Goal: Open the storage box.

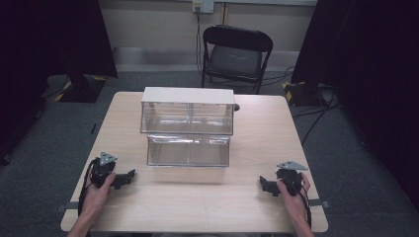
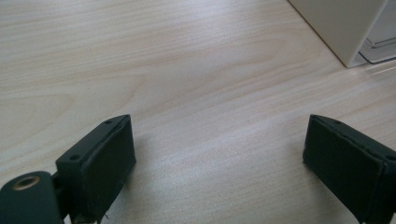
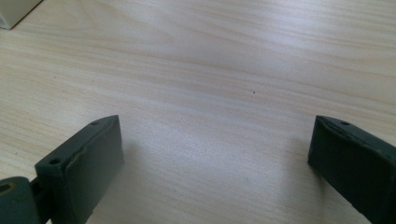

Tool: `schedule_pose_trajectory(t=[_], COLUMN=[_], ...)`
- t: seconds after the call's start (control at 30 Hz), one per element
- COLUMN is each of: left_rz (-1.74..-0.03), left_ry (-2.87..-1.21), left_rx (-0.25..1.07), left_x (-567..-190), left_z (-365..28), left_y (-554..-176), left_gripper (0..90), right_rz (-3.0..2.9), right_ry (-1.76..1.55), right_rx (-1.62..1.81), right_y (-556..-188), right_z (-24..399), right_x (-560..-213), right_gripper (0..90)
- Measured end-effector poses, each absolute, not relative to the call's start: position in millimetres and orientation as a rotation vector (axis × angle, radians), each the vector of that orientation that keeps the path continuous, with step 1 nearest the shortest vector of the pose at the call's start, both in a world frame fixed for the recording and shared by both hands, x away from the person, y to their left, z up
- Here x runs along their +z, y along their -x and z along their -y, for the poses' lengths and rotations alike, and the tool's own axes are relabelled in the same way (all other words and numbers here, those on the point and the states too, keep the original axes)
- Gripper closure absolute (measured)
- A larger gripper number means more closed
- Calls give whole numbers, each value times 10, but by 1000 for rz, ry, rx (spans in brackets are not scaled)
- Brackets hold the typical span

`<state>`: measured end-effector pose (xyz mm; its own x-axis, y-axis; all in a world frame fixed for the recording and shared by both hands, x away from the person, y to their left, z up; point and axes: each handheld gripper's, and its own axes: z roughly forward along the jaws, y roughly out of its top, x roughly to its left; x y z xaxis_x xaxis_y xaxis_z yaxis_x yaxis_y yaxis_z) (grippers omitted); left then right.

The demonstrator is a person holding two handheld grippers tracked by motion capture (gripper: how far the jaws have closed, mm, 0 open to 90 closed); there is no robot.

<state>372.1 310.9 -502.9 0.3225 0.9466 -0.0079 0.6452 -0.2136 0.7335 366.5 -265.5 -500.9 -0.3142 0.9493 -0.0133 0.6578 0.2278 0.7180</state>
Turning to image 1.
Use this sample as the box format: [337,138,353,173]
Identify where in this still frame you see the dark curtain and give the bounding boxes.
[291,0,419,211]
[0,0,119,166]

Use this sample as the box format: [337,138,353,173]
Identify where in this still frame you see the person's left hand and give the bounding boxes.
[80,167,118,215]

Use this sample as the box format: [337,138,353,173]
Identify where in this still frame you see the person's right hand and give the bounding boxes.
[276,172,311,215]

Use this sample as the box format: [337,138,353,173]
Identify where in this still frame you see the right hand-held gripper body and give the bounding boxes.
[272,160,309,197]

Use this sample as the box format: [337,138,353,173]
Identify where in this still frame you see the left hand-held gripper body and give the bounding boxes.
[90,151,125,191]

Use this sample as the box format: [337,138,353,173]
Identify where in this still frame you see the clear acrylic drawer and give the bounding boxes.
[146,133,231,168]

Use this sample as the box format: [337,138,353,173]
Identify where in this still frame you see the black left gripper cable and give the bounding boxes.
[77,157,101,217]

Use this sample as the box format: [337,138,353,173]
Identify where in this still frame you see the stand base with yellow-black tape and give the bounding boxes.
[281,80,331,108]
[53,74,109,104]

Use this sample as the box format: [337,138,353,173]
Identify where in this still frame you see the clear cabinet with white top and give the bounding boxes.
[140,86,236,136]

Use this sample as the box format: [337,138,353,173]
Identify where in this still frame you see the black folding chair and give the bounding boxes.
[201,25,275,96]

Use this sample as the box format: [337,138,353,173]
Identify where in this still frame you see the grey table strap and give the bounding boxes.
[309,198,331,209]
[54,200,80,213]

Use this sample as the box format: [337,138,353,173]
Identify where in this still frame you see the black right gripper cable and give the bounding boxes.
[296,192,313,229]

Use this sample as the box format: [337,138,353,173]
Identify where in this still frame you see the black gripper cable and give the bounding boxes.
[77,157,101,217]
[296,192,313,229]

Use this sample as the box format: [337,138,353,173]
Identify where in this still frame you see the black floor cable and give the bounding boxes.
[262,65,296,87]
[292,92,341,146]

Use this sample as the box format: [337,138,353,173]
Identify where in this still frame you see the black wall socket cable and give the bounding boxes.
[196,6,205,77]

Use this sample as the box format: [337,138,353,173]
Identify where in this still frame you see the white wall socket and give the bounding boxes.
[192,0,215,15]

